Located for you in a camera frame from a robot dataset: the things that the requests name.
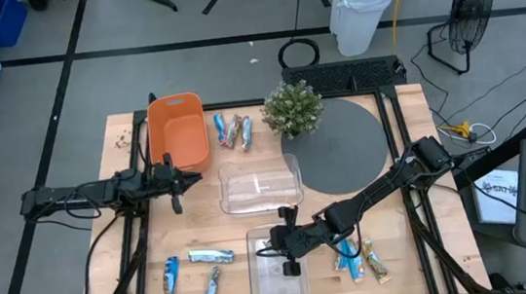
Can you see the black perforated panel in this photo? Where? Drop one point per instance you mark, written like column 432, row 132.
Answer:
column 343, row 76

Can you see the brown red granola bar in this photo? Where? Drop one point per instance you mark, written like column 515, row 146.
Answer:
column 233, row 131

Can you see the blue orange granola bar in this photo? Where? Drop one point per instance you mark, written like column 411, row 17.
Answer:
column 339, row 260
column 355, row 264

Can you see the orange plastic bin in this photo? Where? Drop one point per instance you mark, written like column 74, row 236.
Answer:
column 177, row 136

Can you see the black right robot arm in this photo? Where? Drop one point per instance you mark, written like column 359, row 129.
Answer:
column 375, row 189

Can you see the artificial potted plant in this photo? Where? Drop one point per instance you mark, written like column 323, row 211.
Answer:
column 291, row 110

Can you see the green orange granola bar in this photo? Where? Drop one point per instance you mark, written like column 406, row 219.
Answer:
column 376, row 262

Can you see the black floor fan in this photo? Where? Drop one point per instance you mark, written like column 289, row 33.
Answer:
column 471, row 5

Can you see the grey round mat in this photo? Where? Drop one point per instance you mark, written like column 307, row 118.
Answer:
column 342, row 158

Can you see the wide clear plastic bin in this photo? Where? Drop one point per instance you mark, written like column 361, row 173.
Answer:
column 260, row 186

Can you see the white paper booklet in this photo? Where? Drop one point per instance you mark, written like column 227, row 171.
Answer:
column 497, row 205

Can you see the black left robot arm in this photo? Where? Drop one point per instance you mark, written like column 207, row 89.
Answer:
column 77, row 193

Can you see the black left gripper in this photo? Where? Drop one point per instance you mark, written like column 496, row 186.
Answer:
column 164, row 182

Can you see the narrow clear plastic bin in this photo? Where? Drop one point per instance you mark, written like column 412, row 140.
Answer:
column 273, row 292

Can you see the black aluminium table frame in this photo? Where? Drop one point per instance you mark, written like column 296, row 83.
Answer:
column 365, row 91

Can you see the white trash bin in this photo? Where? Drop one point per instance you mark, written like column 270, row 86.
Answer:
column 360, row 4

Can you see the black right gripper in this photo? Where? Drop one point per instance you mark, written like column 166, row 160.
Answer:
column 295, row 241

